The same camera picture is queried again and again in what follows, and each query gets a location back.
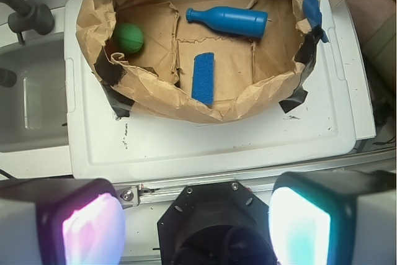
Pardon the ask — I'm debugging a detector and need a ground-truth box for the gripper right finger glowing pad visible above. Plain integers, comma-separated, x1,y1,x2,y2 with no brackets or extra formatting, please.
269,170,396,264

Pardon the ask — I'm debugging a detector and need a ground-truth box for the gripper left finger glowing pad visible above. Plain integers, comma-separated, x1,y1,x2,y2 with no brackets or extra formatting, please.
1,178,126,264

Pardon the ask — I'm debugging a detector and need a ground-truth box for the blue plastic bottle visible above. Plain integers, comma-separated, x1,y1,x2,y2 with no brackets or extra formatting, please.
185,6,268,38

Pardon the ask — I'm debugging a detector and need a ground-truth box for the white toy sink basin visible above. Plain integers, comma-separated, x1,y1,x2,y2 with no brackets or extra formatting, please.
1,8,71,178

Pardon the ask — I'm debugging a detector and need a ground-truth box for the white plastic lid board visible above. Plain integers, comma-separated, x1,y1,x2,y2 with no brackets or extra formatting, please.
64,0,375,183

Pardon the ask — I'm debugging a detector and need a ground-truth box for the blue sponge strip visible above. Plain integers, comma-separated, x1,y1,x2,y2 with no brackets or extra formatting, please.
191,52,215,105

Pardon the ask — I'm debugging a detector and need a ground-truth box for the green ball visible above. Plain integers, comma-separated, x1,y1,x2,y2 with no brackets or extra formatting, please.
113,23,144,54

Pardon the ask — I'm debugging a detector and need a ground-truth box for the grey toy faucet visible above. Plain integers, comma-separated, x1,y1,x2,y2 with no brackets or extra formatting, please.
1,0,55,45

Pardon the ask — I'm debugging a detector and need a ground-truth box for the blue tape piece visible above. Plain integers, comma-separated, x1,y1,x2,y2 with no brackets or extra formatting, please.
302,0,329,43

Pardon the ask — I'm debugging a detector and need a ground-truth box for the brown paper bag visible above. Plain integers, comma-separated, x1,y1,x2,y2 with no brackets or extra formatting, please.
76,0,321,124

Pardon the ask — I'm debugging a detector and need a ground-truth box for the aluminium rail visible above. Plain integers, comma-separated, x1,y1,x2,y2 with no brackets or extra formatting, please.
115,153,397,207

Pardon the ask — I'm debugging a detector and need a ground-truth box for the black octagonal mount plate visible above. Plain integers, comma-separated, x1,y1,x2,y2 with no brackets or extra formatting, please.
157,181,278,264

